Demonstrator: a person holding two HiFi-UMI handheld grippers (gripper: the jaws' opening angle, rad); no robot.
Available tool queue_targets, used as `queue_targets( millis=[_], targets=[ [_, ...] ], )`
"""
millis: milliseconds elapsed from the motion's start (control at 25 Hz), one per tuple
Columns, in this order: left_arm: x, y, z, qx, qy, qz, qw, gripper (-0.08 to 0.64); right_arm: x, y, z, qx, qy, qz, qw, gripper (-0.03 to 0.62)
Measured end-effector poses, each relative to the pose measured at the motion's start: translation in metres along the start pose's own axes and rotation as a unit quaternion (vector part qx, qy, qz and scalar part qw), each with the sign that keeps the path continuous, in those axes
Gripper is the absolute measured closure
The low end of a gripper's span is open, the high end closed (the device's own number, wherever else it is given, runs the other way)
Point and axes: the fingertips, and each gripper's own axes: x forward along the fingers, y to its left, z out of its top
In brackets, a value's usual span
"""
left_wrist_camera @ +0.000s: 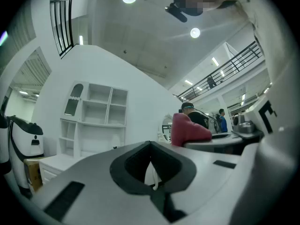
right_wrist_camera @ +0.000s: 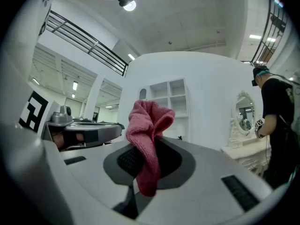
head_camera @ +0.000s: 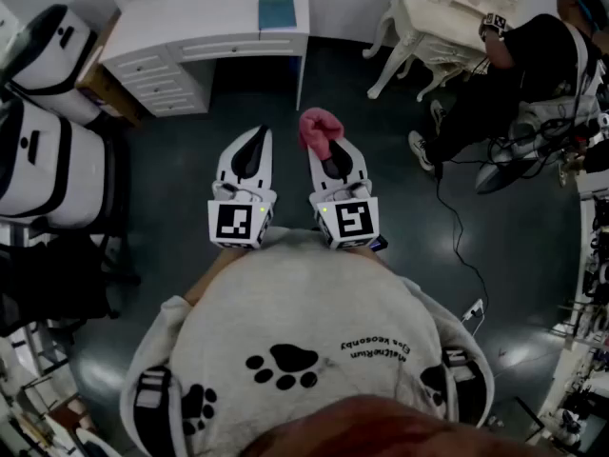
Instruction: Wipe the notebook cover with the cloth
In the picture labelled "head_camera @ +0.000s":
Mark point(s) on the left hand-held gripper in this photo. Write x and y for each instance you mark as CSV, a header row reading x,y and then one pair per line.
x,y
236,222

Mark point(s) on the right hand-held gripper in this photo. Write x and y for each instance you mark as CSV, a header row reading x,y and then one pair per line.
x,y
352,222

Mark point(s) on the pink cloth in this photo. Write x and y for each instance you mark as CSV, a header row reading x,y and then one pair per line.
x,y
319,129

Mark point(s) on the blue book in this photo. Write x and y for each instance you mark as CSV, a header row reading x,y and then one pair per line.
x,y
277,13

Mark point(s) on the person's right forearm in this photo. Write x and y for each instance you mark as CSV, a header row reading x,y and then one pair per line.
x,y
368,253

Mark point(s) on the person's left forearm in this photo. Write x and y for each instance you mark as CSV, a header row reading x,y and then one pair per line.
x,y
207,274

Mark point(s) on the black smartwatch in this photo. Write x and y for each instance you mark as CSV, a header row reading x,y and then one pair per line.
x,y
379,243

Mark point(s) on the person's grey paw-print sweatshirt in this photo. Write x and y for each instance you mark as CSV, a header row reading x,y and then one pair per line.
x,y
295,303

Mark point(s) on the white desk with drawers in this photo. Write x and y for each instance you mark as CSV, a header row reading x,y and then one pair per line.
x,y
204,12

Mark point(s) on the brown wooden cabinet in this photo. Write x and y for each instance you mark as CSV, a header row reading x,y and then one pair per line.
x,y
102,95

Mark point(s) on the ornate white carved table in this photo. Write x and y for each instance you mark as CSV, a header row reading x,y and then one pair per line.
x,y
428,12

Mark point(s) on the white power strip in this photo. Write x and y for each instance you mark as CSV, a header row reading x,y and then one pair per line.
x,y
473,310

